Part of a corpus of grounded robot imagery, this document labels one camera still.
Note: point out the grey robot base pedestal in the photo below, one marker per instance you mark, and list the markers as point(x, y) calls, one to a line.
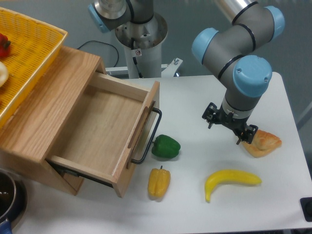
point(142, 42)

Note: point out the red bell pepper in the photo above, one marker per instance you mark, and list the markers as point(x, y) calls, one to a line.
point(5, 48)

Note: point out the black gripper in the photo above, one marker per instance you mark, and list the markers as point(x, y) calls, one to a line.
point(244, 132)

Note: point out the wooden drawer cabinet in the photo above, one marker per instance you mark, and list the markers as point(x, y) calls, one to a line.
point(27, 138)

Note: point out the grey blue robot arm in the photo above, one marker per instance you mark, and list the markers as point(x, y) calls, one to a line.
point(227, 55)

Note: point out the pale round vegetable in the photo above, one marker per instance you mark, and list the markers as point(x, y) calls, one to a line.
point(4, 74)

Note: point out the black metal drawer handle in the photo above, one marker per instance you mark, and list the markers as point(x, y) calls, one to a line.
point(150, 141)

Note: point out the dark metal pot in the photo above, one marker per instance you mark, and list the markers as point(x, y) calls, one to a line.
point(13, 201)

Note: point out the golden croissant pastry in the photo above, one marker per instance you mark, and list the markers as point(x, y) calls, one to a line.
point(263, 143)

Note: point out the yellow bell pepper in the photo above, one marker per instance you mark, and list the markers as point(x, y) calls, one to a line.
point(159, 181)

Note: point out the black corner device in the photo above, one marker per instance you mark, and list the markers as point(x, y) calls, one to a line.
point(306, 205)

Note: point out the yellow banana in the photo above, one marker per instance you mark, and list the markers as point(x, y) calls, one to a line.
point(229, 176)

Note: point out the white metal base bracket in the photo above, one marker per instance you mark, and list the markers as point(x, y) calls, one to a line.
point(167, 70)

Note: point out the green bell pepper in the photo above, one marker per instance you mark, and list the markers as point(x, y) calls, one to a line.
point(165, 147)

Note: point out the open wooden drawer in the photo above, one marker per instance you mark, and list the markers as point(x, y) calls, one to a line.
point(106, 135)

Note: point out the yellow plastic basket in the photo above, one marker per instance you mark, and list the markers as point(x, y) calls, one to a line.
point(34, 46)

